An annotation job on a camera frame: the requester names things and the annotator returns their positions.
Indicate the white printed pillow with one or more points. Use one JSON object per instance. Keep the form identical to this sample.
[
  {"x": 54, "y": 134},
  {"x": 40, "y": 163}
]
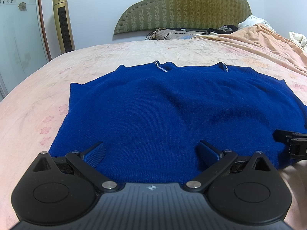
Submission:
[{"x": 251, "y": 21}]

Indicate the gold tower fan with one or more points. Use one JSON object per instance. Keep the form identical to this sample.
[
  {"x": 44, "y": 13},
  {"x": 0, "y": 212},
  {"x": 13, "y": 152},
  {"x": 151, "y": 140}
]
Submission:
[{"x": 64, "y": 24}]

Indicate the white crumpled quilt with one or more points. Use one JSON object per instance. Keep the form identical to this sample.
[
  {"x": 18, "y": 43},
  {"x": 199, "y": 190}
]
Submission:
[{"x": 298, "y": 40}]

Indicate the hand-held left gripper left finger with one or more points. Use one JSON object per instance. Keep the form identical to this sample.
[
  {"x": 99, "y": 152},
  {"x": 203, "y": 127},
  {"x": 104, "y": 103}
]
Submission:
[{"x": 96, "y": 153}]

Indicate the orange blanket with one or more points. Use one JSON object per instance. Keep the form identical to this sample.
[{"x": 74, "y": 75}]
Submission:
[{"x": 259, "y": 43}]

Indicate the dark clothes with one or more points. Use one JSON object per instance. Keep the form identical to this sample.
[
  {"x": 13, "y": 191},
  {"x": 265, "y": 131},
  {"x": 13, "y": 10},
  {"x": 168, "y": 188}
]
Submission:
[{"x": 223, "y": 29}]

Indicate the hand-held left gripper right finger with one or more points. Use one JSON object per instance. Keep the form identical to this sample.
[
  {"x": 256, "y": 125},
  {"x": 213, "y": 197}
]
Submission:
[{"x": 206, "y": 152}]

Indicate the olive padded headboard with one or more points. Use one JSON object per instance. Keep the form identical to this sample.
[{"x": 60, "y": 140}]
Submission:
[{"x": 187, "y": 7}]

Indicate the frosted glass flower door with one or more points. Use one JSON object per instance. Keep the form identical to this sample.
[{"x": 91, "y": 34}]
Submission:
[{"x": 16, "y": 40}]

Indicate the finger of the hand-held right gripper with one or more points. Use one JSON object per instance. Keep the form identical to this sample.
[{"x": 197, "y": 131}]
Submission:
[{"x": 281, "y": 136}]

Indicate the brown wooden door frame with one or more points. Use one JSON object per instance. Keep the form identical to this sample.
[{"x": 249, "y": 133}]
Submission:
[{"x": 44, "y": 24}]

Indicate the blue beaded sweater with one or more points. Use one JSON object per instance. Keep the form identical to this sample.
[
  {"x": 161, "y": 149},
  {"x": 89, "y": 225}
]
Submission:
[{"x": 156, "y": 115}]

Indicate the pink floral bedsheet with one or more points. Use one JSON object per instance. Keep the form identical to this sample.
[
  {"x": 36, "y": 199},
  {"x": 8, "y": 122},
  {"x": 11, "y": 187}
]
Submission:
[{"x": 72, "y": 67}]

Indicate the grey patterned pillow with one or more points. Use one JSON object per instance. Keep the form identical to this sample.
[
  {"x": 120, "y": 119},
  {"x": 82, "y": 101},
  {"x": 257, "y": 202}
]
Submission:
[{"x": 172, "y": 34}]

